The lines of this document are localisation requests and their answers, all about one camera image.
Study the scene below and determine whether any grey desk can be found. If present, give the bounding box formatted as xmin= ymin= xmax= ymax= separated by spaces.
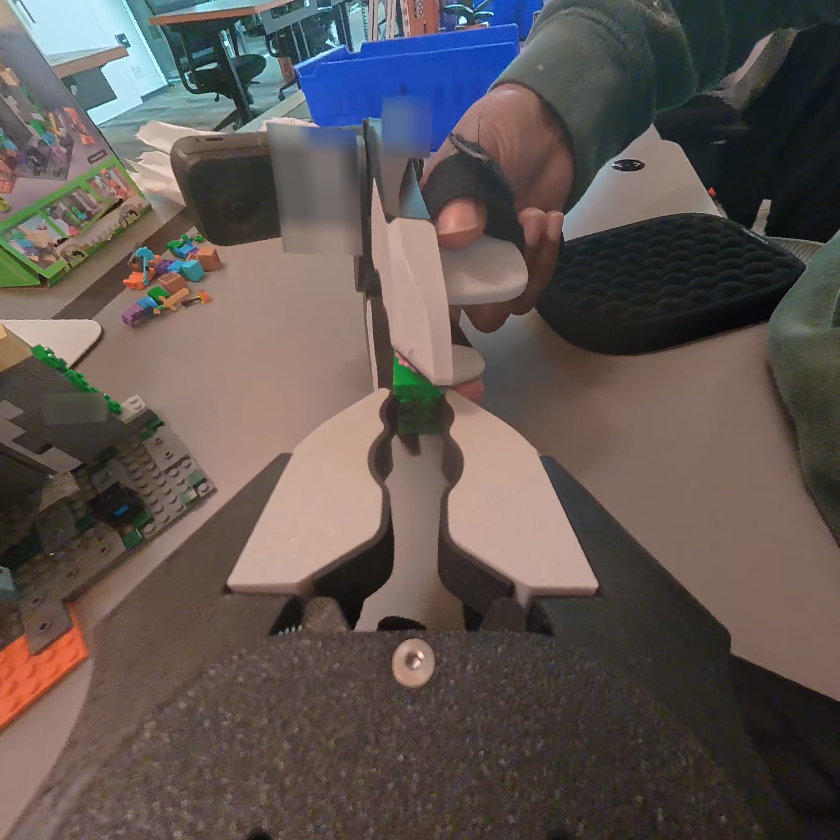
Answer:
xmin=0 ymin=121 xmax=840 ymax=834

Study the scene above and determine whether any green toy set box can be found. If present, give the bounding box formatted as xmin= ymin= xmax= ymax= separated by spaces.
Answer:
xmin=0 ymin=26 xmax=154 ymax=290

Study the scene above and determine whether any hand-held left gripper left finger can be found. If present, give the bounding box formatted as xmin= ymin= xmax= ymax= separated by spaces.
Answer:
xmin=226 ymin=387 xmax=395 ymax=624

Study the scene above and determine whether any person's right forearm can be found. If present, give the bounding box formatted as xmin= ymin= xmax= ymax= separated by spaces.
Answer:
xmin=489 ymin=0 xmax=840 ymax=214

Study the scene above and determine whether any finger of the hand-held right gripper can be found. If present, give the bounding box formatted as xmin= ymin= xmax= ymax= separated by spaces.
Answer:
xmin=364 ymin=301 xmax=396 ymax=391
xmin=369 ymin=178 xmax=455 ymax=387

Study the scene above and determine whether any blue plastic bin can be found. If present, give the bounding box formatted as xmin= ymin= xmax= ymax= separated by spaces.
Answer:
xmin=293 ymin=24 xmax=521 ymax=130

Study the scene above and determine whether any pile of colourful toy bricks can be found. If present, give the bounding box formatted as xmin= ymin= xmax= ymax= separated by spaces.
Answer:
xmin=121 ymin=233 xmax=224 ymax=330

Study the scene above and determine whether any black office chair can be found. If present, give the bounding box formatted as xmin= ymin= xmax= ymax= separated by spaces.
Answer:
xmin=176 ymin=26 xmax=267 ymax=130
xmin=266 ymin=20 xmax=309 ymax=63

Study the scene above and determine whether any person's right hand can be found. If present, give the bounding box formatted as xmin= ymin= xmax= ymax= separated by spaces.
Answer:
xmin=420 ymin=84 xmax=576 ymax=403

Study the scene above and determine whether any green toy brick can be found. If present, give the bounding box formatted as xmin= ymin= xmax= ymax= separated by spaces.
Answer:
xmin=392 ymin=350 xmax=442 ymax=436

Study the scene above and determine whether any grey toy brick building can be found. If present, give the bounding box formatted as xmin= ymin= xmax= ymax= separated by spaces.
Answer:
xmin=0 ymin=322 xmax=219 ymax=731

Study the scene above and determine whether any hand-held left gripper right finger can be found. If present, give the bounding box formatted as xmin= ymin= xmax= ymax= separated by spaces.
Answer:
xmin=437 ymin=390 xmax=600 ymax=627

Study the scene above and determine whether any wooden top office desk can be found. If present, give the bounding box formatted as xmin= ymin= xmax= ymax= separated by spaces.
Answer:
xmin=150 ymin=0 xmax=355 ymax=40

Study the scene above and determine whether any black textured cushion pad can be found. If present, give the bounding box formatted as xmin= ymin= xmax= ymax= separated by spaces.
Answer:
xmin=535 ymin=211 xmax=807 ymax=357

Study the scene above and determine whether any white crumpled paper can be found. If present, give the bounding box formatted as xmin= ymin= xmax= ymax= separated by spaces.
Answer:
xmin=125 ymin=117 xmax=311 ymax=206

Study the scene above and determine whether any white rounded board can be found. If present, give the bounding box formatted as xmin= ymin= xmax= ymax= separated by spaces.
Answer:
xmin=0 ymin=319 xmax=105 ymax=370

